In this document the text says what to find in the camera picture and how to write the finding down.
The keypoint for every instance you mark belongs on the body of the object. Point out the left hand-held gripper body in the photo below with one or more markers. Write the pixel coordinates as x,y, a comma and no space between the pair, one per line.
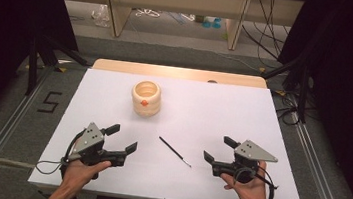
90,141

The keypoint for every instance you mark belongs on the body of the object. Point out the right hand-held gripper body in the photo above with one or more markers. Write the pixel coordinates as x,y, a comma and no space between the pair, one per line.
252,153

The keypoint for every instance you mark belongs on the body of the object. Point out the thin black brush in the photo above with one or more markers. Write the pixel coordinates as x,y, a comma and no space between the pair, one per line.
173,151

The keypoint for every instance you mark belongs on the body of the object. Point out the cream ribbed pen holder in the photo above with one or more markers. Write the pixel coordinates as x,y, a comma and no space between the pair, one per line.
145,107

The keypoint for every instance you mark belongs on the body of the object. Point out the person's left hand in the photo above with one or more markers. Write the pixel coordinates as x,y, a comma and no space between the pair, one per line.
78,175

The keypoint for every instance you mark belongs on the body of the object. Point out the person's right hand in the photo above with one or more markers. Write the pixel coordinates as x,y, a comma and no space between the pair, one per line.
254,194

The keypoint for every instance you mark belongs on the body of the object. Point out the white foam board mat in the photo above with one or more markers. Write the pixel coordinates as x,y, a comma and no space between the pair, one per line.
196,115

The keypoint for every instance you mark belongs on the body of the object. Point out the black metal stand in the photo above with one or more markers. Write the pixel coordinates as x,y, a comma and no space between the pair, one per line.
33,63
303,94

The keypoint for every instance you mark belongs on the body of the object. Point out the clear plastic bag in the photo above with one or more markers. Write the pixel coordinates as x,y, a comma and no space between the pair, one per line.
101,15

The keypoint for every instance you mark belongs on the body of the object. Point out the blue bottles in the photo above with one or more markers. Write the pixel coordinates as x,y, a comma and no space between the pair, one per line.
211,23

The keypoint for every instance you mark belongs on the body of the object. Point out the black curtain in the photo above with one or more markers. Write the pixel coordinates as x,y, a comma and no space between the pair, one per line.
351,82
5,26

